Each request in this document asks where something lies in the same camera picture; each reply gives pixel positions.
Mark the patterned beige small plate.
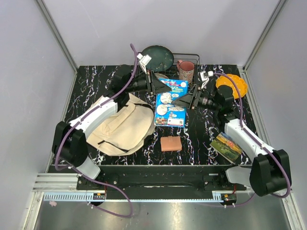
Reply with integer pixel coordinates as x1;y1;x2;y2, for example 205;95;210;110
155;73;168;79

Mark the dark green ceramic plate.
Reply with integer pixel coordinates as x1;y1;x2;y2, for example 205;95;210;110
141;45;174;72

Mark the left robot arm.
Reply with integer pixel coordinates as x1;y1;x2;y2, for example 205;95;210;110
52;71;171;190

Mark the black wire dish rack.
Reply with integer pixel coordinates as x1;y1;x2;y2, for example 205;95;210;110
137;46;199;84

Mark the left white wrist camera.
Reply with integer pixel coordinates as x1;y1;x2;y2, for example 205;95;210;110
137;53;152;74

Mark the blue comic book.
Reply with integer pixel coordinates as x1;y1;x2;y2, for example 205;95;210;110
154;78;189;127

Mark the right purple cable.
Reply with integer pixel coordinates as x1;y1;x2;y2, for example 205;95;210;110
212;71;292;208

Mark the landscape cover thin book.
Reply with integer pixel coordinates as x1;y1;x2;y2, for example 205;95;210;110
210;132;243;164

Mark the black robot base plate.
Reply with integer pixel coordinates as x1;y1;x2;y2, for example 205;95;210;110
76;164;247;200

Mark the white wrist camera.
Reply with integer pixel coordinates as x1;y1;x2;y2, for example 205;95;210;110
137;53;152;74
200;71;213;89

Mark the pink patterned mug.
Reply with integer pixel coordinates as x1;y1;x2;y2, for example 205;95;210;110
177;60;195;83

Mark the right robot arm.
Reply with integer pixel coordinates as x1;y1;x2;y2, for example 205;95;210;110
173;85;292;198

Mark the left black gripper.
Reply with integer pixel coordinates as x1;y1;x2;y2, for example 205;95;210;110
125;69;171;95

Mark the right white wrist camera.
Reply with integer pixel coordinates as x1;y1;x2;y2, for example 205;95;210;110
200;71;213;89

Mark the orange dotted plate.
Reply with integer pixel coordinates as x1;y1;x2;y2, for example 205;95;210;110
215;74;248;99

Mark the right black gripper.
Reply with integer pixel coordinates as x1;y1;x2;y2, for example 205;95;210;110
172;84;220;112

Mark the cream canvas student bag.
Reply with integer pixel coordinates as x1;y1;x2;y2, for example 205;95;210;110
87;94;155;157

